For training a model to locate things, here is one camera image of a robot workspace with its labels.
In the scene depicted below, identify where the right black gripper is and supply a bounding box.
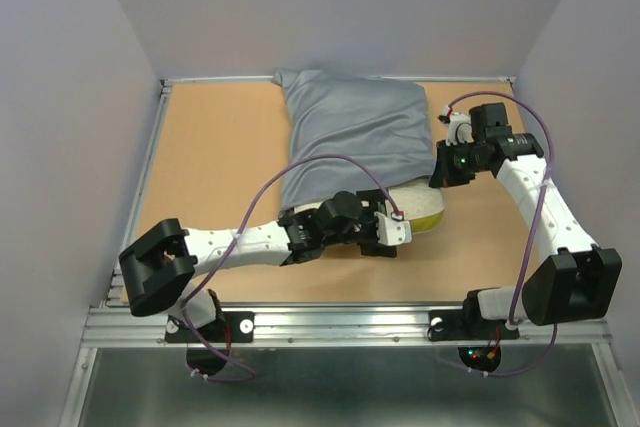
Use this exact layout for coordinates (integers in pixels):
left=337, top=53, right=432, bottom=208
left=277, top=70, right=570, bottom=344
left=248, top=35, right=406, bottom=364
left=428, top=138, right=489, bottom=189

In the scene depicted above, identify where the white pillow yellow edge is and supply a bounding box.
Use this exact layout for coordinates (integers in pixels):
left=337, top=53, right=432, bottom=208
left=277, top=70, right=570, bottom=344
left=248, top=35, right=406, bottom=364
left=280, top=169, right=445, bottom=234

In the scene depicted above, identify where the grey pillowcase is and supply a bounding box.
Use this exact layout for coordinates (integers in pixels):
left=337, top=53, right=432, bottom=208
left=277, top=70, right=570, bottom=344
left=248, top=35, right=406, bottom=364
left=272, top=69, right=436, bottom=209

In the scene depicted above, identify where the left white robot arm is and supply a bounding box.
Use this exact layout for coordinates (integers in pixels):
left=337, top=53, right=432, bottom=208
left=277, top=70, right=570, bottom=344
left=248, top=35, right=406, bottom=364
left=118, top=191, right=412, bottom=341

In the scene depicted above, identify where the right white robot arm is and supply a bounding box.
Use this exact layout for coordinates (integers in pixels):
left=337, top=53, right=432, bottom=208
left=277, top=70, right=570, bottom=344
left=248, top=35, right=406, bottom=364
left=430, top=103, right=622, bottom=337

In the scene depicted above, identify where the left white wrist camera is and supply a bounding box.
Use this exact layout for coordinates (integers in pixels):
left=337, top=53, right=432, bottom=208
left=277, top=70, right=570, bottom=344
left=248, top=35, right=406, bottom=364
left=375, top=212, right=412, bottom=247

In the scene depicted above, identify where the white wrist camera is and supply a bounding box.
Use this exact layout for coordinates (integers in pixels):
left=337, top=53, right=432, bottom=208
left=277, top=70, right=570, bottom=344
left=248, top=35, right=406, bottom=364
left=438, top=105, right=473, bottom=145
left=375, top=212, right=412, bottom=247

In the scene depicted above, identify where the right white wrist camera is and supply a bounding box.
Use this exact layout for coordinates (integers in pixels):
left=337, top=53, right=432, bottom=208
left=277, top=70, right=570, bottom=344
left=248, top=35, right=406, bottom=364
left=438, top=105, right=473, bottom=145

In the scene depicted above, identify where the aluminium front rail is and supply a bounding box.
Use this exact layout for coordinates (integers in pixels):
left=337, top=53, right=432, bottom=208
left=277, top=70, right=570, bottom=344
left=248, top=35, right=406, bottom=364
left=82, top=301, right=611, bottom=348

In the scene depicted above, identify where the aluminium rail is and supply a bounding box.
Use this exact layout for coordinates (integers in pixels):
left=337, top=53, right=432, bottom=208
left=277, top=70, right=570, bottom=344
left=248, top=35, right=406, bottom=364
left=82, top=301, right=611, bottom=348
left=59, top=79, right=172, bottom=426

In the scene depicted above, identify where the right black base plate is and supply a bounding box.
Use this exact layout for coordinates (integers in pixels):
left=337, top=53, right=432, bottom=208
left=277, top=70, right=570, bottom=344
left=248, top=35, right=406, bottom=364
left=426, top=309, right=520, bottom=342

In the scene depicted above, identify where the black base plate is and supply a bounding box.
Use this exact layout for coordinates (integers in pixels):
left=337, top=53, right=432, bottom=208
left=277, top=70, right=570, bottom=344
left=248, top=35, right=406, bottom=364
left=426, top=309, right=520, bottom=342
left=164, top=311, right=255, bottom=345

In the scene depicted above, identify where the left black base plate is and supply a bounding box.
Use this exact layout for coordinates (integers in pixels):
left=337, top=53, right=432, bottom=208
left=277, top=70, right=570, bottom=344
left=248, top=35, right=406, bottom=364
left=164, top=311, right=255, bottom=345

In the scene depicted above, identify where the aluminium left side rail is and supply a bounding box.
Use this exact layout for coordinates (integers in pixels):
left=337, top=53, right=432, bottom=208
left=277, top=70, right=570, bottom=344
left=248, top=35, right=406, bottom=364
left=59, top=79, right=172, bottom=426

